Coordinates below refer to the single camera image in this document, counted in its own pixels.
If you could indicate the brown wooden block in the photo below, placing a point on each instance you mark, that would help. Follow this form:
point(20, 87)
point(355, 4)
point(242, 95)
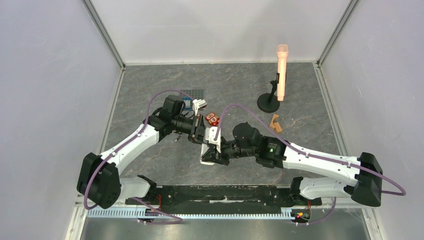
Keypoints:
point(273, 120)
point(277, 127)

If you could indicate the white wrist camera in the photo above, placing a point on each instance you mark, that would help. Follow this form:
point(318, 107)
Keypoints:
point(213, 137)
point(198, 104)

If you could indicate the blue grey lego brick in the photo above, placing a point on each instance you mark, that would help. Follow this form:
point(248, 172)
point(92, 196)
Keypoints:
point(187, 103)

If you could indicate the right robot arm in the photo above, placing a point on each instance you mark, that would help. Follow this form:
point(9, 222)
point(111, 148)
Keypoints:
point(340, 176)

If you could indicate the red owl toy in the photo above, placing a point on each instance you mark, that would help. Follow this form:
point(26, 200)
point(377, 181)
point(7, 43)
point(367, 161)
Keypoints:
point(212, 119)

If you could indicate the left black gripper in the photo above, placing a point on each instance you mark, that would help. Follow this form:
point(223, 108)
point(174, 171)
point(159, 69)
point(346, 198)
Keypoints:
point(197, 130)

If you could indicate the white cable duct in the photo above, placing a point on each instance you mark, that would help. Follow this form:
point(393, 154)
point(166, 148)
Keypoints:
point(142, 212)

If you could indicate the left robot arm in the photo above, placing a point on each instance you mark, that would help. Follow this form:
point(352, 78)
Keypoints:
point(99, 179)

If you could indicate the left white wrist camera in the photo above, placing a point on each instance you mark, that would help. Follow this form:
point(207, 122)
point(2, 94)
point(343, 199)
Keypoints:
point(198, 104)

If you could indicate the black microphone stand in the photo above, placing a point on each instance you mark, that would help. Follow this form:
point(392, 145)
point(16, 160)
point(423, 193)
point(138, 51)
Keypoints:
point(268, 102)

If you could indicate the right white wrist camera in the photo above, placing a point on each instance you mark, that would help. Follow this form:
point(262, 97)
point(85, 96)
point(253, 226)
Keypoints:
point(213, 137)

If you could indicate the white remote control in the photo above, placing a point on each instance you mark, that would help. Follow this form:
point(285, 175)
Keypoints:
point(208, 163)

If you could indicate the grey lego baseplate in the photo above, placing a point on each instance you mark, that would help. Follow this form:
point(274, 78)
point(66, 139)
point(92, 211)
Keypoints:
point(195, 93)

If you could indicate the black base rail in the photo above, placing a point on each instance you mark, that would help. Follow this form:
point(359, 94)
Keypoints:
point(226, 199)

